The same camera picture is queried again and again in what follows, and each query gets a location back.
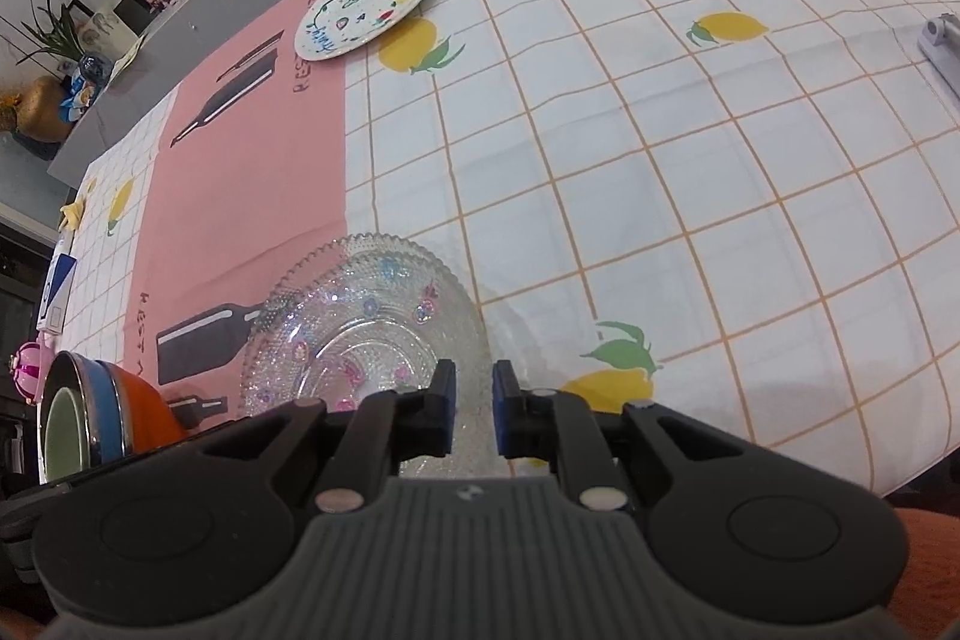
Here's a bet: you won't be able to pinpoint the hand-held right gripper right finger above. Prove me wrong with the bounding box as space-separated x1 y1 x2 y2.
490 360 745 511

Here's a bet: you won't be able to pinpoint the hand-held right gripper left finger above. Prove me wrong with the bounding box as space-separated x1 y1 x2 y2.
199 359 458 513

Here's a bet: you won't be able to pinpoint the green ceramic bowl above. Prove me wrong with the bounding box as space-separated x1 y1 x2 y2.
43 385 89 482

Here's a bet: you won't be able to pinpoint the clear glass plate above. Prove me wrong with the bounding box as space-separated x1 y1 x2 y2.
240 233 492 480

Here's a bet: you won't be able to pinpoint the blue bowl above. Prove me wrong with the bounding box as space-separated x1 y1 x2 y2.
71 356 128 461

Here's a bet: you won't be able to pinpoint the stainless steel bowl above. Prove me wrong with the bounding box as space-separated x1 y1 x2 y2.
36 351 98 483

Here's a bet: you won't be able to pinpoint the orange bowl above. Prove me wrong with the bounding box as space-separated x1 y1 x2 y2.
105 364 187 457

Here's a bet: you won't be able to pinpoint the white painted plate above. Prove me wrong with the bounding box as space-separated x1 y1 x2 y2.
292 0 441 64

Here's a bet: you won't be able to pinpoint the pink toy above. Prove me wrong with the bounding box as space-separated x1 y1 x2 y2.
9 340 57 405

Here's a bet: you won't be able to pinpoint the dark cabinet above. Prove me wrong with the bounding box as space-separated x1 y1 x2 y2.
0 212 68 483

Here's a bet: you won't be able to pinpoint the blue and white box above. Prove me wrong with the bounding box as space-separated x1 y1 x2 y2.
37 250 80 333

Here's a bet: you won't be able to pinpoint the checked lemon tablecloth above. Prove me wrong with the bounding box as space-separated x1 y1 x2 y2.
56 0 960 498

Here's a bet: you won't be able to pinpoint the pink placemat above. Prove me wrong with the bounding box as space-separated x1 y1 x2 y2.
139 0 353 435

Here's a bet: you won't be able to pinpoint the gold vase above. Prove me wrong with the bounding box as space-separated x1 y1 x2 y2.
15 76 72 145

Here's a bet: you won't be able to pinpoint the blue snack packets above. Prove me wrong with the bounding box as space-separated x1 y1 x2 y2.
60 74 113 124

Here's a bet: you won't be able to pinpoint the grey marble television bench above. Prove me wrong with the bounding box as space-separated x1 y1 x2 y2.
45 0 421 184

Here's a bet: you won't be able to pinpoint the loose papers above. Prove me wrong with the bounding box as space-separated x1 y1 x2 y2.
112 34 145 76

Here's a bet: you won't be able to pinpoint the green leafy plant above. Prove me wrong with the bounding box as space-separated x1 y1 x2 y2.
15 0 91 67

